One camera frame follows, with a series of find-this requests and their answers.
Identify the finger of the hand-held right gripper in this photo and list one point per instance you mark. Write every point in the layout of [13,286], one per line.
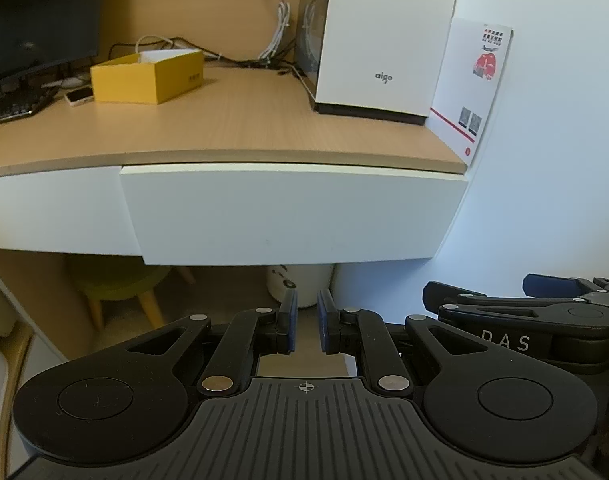
[554,286]
[447,293]

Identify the black computer monitor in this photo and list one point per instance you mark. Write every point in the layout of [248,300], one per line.
[34,20]

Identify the white computer case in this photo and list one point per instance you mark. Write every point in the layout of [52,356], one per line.
[384,35]

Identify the white waste bin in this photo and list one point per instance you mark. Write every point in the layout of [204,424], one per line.
[304,280]

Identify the small white phone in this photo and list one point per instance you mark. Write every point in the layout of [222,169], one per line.
[78,96]

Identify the wide white drawer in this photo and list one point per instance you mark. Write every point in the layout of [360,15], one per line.
[284,210]

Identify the narrow white drawer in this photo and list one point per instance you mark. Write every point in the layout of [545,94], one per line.
[49,210]

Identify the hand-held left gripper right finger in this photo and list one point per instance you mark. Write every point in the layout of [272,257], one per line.
[327,321]

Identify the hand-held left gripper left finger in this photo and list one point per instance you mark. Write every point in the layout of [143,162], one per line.
[292,321]

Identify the green stool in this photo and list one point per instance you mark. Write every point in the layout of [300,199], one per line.
[114,280]

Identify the black keyboard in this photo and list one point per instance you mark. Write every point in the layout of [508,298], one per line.
[9,107]

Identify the yellow cardboard box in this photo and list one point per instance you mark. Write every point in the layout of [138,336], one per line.
[129,82]

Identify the white card with red print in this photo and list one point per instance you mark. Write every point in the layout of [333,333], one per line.
[464,90]

